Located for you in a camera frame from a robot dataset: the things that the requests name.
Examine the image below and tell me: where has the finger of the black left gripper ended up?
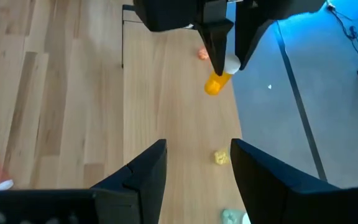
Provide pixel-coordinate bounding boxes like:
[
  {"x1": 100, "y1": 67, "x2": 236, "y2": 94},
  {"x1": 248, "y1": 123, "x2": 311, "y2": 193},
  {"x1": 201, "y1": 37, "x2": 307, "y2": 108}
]
[
  {"x1": 234, "y1": 2, "x2": 275, "y2": 71},
  {"x1": 194, "y1": 2, "x2": 234, "y2": 77}
]

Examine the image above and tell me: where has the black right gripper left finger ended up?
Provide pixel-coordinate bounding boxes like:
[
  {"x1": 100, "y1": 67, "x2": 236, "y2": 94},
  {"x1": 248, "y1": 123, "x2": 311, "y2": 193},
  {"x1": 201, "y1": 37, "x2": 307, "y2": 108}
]
[{"x1": 0, "y1": 139, "x2": 168, "y2": 224}]

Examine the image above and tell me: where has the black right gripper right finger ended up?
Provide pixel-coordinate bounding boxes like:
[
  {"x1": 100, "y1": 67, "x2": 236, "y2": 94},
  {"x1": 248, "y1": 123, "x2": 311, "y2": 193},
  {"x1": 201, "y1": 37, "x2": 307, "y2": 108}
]
[{"x1": 230, "y1": 139, "x2": 358, "y2": 224}]

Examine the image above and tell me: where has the orange medicine bottle white cap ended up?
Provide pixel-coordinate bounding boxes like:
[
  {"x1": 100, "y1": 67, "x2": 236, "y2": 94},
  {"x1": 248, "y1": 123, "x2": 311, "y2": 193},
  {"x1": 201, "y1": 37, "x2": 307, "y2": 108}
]
[{"x1": 203, "y1": 53, "x2": 242, "y2": 96}]

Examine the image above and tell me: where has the teal medicine bottle white cap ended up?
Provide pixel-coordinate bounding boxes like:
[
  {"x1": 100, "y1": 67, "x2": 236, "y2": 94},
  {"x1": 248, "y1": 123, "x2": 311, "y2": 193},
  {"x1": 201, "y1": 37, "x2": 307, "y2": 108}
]
[{"x1": 221, "y1": 208, "x2": 251, "y2": 224}]

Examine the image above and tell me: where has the yellow medicine bottle white cap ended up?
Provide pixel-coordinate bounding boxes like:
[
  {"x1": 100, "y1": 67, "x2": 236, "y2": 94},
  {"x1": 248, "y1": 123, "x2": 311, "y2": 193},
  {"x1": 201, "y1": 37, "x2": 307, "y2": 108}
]
[{"x1": 213, "y1": 149, "x2": 231, "y2": 166}]

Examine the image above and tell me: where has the long floor cable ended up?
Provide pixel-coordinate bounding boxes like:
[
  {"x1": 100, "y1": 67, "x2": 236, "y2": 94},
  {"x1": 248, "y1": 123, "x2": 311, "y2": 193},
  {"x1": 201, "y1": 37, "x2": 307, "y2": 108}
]
[{"x1": 325, "y1": 0, "x2": 358, "y2": 66}]

